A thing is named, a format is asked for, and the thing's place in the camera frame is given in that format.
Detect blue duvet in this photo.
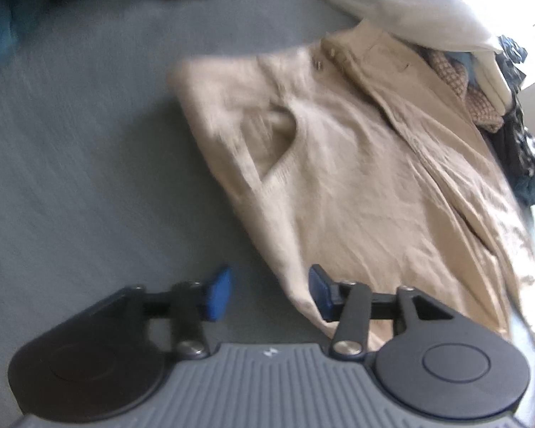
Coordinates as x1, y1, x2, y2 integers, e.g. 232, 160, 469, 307
0, 0, 161, 76

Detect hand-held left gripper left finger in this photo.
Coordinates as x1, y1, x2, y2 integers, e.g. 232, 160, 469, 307
116, 266, 233, 361

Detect white garment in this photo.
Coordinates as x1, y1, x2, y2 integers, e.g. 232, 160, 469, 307
287, 0, 513, 108

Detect pink knit sweater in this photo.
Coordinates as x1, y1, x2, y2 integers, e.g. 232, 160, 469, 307
428, 49, 504, 132

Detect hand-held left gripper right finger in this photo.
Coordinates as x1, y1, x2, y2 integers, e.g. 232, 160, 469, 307
309, 265, 460, 360

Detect beige pants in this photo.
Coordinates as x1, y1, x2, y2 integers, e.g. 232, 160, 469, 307
167, 24, 535, 353

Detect dark plaid shirt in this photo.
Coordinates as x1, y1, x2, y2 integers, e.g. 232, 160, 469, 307
490, 36, 535, 179

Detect dark teal garment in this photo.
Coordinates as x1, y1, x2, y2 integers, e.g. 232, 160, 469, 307
515, 174, 535, 208

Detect light blue garment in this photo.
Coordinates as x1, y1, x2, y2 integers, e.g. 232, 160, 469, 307
461, 53, 479, 85

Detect grey bed blanket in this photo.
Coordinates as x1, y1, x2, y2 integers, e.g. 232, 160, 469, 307
0, 0, 535, 428

